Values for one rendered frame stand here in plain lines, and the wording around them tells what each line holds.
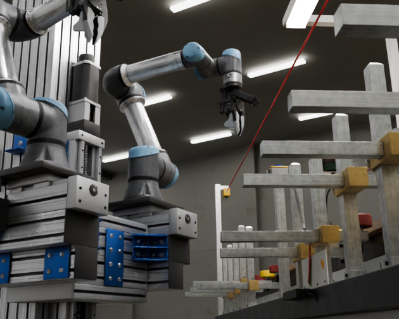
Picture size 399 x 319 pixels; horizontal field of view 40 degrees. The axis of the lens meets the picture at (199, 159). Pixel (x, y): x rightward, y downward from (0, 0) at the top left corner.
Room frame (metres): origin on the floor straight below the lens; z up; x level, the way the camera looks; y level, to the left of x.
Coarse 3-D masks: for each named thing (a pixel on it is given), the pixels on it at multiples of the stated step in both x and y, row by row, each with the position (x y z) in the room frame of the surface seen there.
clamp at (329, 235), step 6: (318, 228) 1.61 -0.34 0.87; (324, 228) 1.57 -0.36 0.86; (330, 228) 1.57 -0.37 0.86; (336, 228) 1.57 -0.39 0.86; (324, 234) 1.57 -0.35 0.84; (330, 234) 1.57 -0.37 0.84; (336, 234) 1.57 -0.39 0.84; (324, 240) 1.57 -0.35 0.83; (330, 240) 1.57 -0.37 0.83; (336, 240) 1.57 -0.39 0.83; (312, 246) 1.68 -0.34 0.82; (330, 246) 1.65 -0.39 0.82
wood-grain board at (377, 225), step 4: (376, 220) 1.66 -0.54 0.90; (380, 220) 1.64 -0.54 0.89; (372, 224) 1.70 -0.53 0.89; (376, 224) 1.67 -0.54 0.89; (380, 224) 1.64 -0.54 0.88; (368, 228) 1.73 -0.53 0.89; (372, 228) 1.70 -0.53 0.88; (376, 228) 1.67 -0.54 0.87; (380, 228) 1.66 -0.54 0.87; (368, 232) 1.74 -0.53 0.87; (372, 232) 1.72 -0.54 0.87; (376, 232) 1.73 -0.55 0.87; (336, 244) 2.05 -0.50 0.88; (292, 264) 2.72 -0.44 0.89; (292, 268) 2.72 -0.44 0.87
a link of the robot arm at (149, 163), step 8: (136, 152) 1.96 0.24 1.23; (144, 152) 1.96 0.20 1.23; (152, 152) 1.97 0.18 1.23; (128, 160) 2.00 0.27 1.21; (136, 160) 1.96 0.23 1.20; (144, 160) 1.96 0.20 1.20; (152, 160) 1.97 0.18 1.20; (160, 160) 2.02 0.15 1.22; (128, 168) 2.00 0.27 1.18; (136, 168) 1.96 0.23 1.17; (144, 168) 1.96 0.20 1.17; (152, 168) 1.97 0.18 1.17; (160, 168) 2.02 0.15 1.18; (128, 176) 1.99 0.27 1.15; (152, 176) 1.97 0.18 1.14; (160, 176) 2.05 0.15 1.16
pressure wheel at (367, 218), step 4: (360, 216) 1.59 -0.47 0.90; (364, 216) 1.59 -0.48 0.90; (368, 216) 1.60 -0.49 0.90; (360, 220) 1.59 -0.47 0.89; (364, 220) 1.59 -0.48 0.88; (368, 220) 1.60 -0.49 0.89; (360, 224) 1.59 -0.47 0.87; (364, 224) 1.59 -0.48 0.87; (368, 224) 1.60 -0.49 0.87; (360, 228) 1.62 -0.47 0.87; (364, 228) 1.65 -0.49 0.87
